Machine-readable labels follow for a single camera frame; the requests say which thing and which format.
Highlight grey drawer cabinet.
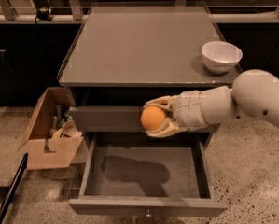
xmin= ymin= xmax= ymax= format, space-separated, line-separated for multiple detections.
xmin=56 ymin=6 xmax=245 ymax=218

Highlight items inside cardboard box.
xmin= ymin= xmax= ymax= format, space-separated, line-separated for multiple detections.
xmin=49 ymin=105 xmax=82 ymax=139

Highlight white ceramic bowl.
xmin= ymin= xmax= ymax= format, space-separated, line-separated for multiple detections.
xmin=202 ymin=41 xmax=243 ymax=74

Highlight open middle drawer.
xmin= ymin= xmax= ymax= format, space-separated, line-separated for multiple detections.
xmin=69 ymin=133 xmax=227 ymax=217

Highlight open cardboard box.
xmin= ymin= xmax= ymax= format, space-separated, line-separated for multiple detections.
xmin=19 ymin=87 xmax=88 ymax=170

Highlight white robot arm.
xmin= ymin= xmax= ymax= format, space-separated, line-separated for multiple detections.
xmin=140 ymin=70 xmax=279 ymax=138

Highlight black bar on floor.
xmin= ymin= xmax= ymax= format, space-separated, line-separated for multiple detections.
xmin=0 ymin=153 xmax=28 ymax=224

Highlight orange fruit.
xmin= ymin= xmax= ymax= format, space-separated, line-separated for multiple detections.
xmin=140 ymin=105 xmax=167 ymax=131

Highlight small black device on ledge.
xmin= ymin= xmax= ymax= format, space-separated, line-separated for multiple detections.
xmin=36 ymin=7 xmax=53 ymax=21

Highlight round middle drawer knob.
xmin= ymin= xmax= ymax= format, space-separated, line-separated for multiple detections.
xmin=146 ymin=209 xmax=153 ymax=218

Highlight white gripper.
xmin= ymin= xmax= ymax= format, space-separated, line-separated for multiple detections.
xmin=144 ymin=91 xmax=207 ymax=138

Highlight closed top drawer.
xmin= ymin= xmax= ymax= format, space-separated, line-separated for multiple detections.
xmin=69 ymin=105 xmax=221 ymax=133

